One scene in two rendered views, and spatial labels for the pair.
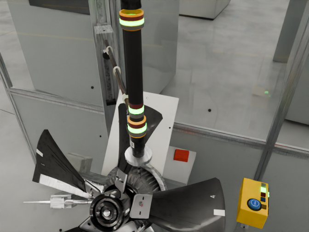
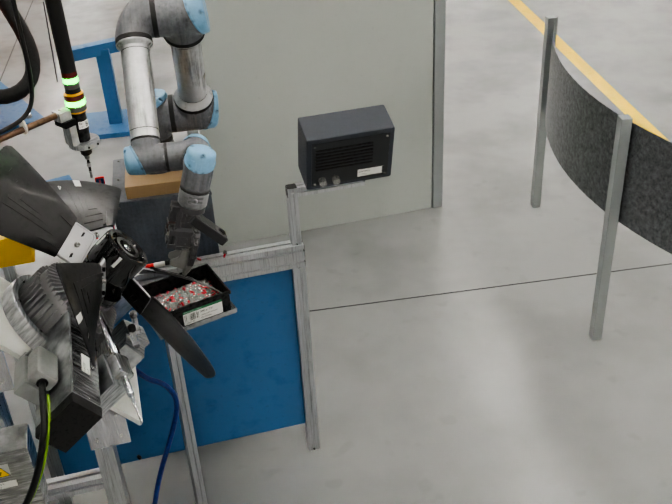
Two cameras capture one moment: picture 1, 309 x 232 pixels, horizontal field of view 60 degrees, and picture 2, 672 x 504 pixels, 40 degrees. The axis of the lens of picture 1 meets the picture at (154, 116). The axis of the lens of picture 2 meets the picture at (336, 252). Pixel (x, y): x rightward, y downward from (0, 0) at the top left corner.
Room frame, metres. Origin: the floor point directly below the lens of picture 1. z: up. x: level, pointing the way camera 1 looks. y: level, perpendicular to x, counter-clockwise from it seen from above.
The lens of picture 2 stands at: (1.04, 1.92, 2.34)
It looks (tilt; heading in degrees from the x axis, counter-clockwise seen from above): 33 degrees down; 237
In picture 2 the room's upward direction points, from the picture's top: 3 degrees counter-clockwise
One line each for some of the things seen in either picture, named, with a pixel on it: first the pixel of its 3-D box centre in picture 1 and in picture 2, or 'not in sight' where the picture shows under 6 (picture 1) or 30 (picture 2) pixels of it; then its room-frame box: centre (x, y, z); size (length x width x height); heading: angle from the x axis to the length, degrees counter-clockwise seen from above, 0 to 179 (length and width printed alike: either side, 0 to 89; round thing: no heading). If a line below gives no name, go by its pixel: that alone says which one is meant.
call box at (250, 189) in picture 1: (252, 203); (2, 246); (0.65, -0.40, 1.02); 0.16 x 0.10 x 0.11; 161
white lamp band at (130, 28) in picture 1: (132, 24); not in sight; (0.49, 0.04, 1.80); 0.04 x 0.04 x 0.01
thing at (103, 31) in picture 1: (104, 37); not in sight; (1.10, 0.21, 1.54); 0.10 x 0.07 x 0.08; 16
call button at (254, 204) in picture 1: (254, 204); not in sight; (0.61, -0.38, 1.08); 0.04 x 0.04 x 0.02
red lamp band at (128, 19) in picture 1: (131, 15); not in sight; (0.49, 0.04, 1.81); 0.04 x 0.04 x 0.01
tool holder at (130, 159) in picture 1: (137, 140); (76, 126); (0.50, 0.04, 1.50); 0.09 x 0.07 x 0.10; 16
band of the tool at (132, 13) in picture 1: (131, 20); not in sight; (0.49, 0.04, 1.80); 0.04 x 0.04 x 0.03
